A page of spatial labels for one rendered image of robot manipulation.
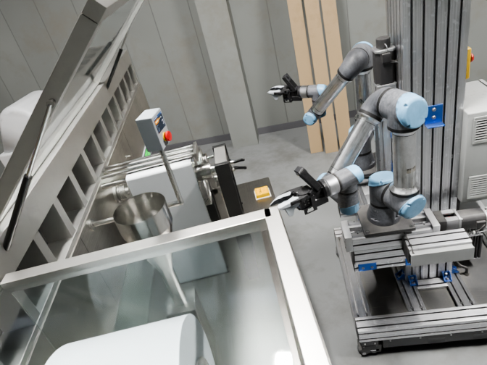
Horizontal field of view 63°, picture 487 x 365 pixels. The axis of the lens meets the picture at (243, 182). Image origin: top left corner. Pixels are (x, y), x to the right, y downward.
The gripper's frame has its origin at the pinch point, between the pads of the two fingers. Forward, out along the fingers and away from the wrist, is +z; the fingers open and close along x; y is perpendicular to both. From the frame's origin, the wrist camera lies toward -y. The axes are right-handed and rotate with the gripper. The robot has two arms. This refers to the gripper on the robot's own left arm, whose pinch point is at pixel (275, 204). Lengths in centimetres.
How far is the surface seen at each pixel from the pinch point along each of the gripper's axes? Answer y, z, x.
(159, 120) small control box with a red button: -44, 29, -10
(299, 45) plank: -16, -145, 238
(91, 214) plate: -20, 58, 7
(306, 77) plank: 15, -145, 236
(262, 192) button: 23, -15, 60
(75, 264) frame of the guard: -31, 57, -45
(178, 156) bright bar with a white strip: -24.2, 24.6, 16.8
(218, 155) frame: -21.7, 12.2, 9.6
